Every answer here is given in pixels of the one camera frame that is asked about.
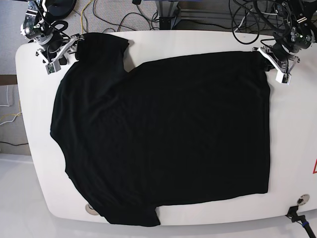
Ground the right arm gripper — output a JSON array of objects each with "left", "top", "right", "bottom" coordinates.
[{"left": 34, "top": 31, "right": 85, "bottom": 64}]

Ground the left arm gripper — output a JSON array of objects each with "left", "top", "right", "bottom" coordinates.
[{"left": 252, "top": 43, "right": 300, "bottom": 74}]

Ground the black T-shirt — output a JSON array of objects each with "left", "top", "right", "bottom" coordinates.
[{"left": 50, "top": 33, "right": 270, "bottom": 227}]

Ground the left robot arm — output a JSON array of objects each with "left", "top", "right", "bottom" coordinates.
[{"left": 252, "top": 0, "right": 317, "bottom": 72}]

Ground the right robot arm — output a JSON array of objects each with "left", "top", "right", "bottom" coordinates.
[{"left": 20, "top": 0, "right": 80, "bottom": 68}]

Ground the round black stand base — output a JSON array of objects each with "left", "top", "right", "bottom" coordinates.
[{"left": 45, "top": 0, "right": 77, "bottom": 21}]

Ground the black table leg column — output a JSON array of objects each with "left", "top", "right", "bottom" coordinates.
[{"left": 159, "top": 16, "right": 177, "bottom": 30}]

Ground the red warning triangle sticker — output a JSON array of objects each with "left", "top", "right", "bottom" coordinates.
[{"left": 313, "top": 159, "right": 317, "bottom": 174}]

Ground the silver table grommet right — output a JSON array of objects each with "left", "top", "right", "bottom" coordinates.
[{"left": 297, "top": 194, "right": 310, "bottom": 206}]

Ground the silver table grommet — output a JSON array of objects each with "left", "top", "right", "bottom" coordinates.
[
  {"left": 297, "top": 194, "right": 310, "bottom": 206},
  {"left": 85, "top": 204, "right": 99, "bottom": 216}
]

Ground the silver table grommet left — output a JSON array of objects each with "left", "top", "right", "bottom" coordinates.
[{"left": 85, "top": 204, "right": 99, "bottom": 216}]

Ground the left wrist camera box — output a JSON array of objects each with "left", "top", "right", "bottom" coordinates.
[{"left": 275, "top": 71, "right": 292, "bottom": 84}]

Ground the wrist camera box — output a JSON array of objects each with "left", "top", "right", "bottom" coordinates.
[
  {"left": 45, "top": 61, "right": 61, "bottom": 74},
  {"left": 275, "top": 71, "right": 292, "bottom": 84}
]

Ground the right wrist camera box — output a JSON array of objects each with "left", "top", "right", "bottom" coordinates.
[{"left": 45, "top": 61, "right": 61, "bottom": 74}]

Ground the yellow cable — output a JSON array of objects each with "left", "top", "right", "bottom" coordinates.
[{"left": 80, "top": 0, "right": 93, "bottom": 35}]

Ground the white floor cable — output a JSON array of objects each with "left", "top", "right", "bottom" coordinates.
[{"left": 0, "top": 84, "right": 17, "bottom": 108}]

